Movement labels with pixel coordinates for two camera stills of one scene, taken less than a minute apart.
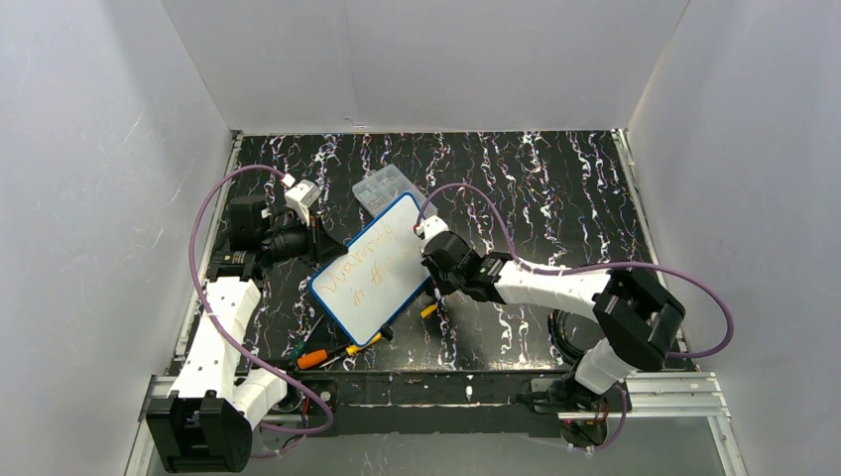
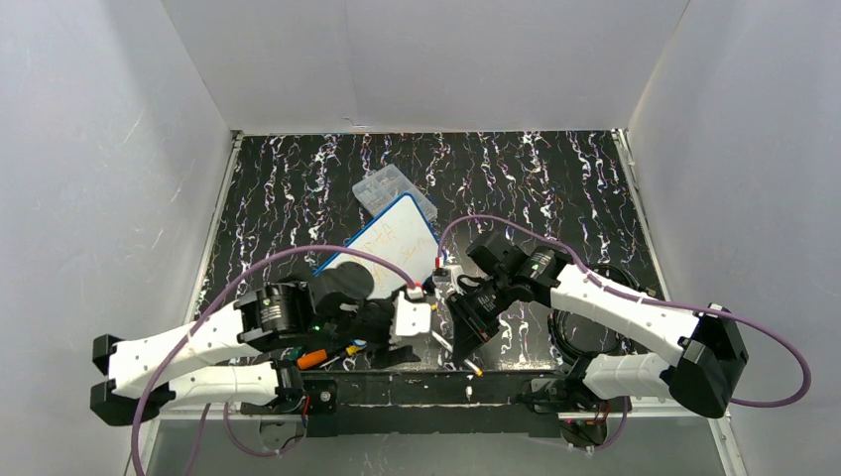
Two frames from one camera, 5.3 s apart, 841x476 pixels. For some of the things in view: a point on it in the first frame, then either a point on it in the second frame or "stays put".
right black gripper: [432, 261] -> [473, 313]
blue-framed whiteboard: [382, 268] stays put
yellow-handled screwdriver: [353, 349] stays put
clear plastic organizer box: [383, 185] stays put
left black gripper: [315, 241] -> [382, 323]
